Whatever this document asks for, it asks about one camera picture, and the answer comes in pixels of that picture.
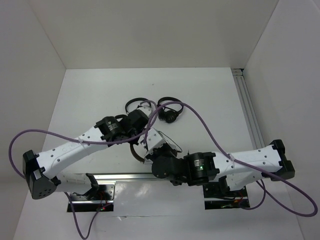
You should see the aluminium side rail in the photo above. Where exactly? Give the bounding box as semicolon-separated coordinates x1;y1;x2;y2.
231;68;265;149

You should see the brown silver over-ear headphones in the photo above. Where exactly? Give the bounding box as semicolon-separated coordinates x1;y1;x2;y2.
130;144;150;165

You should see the black on-ear headphones left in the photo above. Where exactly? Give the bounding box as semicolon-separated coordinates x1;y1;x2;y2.
124;97;152;113

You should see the black on-ear headphones right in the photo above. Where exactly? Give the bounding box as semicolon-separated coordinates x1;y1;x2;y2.
157;96;184;124

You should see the thin black headphone cable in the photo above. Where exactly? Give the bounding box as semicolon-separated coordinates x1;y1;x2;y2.
158;129;191;157

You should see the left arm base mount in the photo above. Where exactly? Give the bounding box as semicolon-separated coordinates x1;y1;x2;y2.
68;173;116;213

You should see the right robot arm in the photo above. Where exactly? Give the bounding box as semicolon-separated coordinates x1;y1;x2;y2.
145;139;295;196

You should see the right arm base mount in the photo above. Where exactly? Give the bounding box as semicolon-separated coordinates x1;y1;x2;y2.
202;182;250;210

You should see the black on-ear headphones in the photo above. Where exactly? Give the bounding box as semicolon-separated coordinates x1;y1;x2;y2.
157;96;184;124
124;97;152;113

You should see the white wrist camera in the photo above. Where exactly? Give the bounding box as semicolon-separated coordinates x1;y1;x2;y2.
136;100;153;119
140;128;167;155

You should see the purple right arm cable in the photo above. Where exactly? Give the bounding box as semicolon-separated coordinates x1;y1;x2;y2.
144;101;316;217

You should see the aluminium front rail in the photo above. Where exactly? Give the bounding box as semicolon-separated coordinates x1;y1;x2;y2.
93;173;161;182

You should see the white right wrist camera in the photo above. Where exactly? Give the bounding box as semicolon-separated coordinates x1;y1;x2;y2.
140;128;167;155

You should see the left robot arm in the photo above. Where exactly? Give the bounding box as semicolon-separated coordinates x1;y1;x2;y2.
22;108;152;200

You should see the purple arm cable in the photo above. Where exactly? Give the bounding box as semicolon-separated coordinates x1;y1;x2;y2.
8;100;158;180
144;101;316;217

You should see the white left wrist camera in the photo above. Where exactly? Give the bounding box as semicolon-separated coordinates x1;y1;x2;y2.
136;100;153;119

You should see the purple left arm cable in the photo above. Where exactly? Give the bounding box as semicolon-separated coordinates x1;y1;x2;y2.
8;100;158;180

